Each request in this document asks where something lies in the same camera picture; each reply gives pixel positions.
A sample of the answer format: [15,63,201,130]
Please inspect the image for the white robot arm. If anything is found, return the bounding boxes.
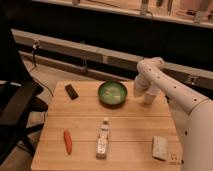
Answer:
[134,57,213,171]

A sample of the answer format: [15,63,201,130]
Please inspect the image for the green ceramic bowl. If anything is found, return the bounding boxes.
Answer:
[98,81,128,106]

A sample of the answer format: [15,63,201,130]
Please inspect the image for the white paper cup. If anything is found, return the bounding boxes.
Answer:
[143,87,159,104]

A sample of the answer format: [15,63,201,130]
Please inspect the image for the beige sponge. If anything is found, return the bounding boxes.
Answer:
[152,136,167,161]

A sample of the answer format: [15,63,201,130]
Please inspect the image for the small clear bottle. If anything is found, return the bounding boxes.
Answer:
[96,117,109,159]

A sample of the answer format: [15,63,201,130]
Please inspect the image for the black rectangular block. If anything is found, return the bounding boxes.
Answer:
[65,84,78,100]

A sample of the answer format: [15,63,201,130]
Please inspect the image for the orange carrot toy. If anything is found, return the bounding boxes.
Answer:
[63,130,72,155]

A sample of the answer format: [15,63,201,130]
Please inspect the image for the black office chair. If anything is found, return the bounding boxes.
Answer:
[0,5,48,165]

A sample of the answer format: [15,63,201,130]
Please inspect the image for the black cable on floor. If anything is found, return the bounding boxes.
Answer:
[20,39,54,98]

